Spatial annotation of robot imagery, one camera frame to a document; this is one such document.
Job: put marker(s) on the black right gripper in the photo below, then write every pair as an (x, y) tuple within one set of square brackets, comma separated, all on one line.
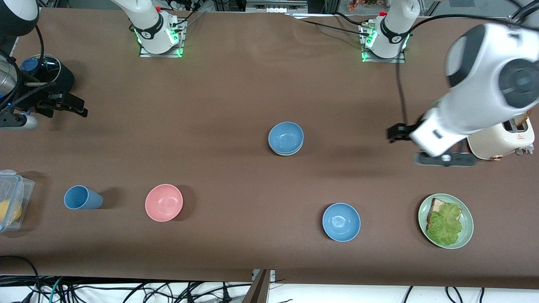
[(45, 102)]

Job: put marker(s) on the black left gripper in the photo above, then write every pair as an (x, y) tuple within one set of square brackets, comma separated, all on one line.
[(400, 132)]

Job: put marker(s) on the blue bowl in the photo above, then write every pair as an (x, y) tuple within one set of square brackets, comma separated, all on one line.
[(286, 136), (341, 222)]

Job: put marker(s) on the green bowl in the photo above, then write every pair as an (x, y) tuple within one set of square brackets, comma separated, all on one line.
[(286, 154)]

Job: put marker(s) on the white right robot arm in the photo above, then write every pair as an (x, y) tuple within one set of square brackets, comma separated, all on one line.
[(147, 17)]

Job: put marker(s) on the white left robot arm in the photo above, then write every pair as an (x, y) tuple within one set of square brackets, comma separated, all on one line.
[(476, 84)]

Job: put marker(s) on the pink bowl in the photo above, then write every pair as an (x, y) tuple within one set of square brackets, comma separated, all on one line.
[(164, 203)]

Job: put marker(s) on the black round pot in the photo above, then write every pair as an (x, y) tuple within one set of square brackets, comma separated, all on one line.
[(63, 75)]

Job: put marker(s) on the small blue round object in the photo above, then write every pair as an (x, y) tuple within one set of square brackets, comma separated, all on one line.
[(29, 64)]

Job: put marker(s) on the white bread slice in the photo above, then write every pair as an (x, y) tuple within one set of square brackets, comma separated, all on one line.
[(436, 208)]

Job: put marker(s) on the blue cup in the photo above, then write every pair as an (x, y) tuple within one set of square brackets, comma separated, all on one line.
[(82, 198)]

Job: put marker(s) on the clear plastic container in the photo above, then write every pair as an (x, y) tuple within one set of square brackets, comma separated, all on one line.
[(23, 189)]

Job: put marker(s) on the cream white toaster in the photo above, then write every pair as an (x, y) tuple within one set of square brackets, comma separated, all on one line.
[(501, 145)]

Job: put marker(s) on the green lettuce leaf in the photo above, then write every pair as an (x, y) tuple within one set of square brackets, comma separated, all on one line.
[(446, 225)]

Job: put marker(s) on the green plate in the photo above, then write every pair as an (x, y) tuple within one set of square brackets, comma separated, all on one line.
[(466, 229)]

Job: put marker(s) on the yellow fruit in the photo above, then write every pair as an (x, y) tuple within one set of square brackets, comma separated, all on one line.
[(10, 210)]

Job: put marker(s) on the toasted bread slice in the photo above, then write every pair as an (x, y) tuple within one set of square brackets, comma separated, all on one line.
[(522, 119)]

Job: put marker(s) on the brown table cover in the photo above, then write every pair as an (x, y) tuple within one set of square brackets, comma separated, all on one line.
[(269, 92)]

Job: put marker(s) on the white power strip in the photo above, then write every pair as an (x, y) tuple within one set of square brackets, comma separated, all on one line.
[(181, 5)]

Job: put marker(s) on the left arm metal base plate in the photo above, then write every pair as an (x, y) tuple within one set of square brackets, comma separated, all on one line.
[(400, 59)]

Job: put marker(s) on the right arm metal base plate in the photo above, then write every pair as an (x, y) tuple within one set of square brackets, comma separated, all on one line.
[(147, 53)]

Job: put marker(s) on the metal table bracket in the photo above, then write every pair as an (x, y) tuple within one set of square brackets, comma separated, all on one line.
[(261, 290)]

